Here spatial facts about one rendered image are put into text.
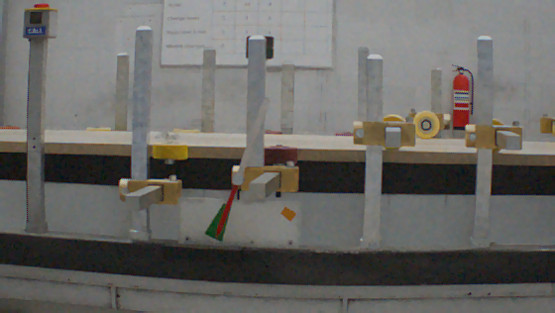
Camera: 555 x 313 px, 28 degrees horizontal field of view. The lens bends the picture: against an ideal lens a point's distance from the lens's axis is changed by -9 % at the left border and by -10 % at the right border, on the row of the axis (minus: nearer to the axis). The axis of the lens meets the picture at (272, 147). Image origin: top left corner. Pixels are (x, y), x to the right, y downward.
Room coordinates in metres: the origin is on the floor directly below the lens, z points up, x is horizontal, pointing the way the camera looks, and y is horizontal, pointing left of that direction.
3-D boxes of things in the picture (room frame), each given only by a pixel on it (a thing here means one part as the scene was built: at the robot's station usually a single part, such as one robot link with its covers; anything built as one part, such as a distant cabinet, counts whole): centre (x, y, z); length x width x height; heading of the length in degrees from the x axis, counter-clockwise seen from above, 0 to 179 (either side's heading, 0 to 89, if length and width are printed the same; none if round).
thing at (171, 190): (2.54, 0.26, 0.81); 0.14 x 0.06 x 0.05; 84
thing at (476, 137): (2.47, -0.48, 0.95); 0.14 x 0.06 x 0.05; 84
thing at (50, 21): (2.57, 0.54, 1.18); 0.07 x 0.07 x 0.08; 84
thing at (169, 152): (2.69, 0.23, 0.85); 0.08 x 0.08 x 0.11
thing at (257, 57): (2.52, 0.04, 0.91); 0.04 x 0.04 x 0.48; 84
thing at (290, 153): (2.63, -0.02, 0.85); 0.08 x 0.08 x 0.11
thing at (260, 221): (2.50, 0.07, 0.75); 0.26 x 0.01 x 0.10; 84
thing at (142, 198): (2.49, 0.25, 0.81); 0.43 x 0.03 x 0.04; 174
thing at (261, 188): (2.43, 0.00, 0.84); 0.43 x 0.03 x 0.04; 174
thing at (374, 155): (2.50, -0.21, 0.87); 0.04 x 0.04 x 0.48; 84
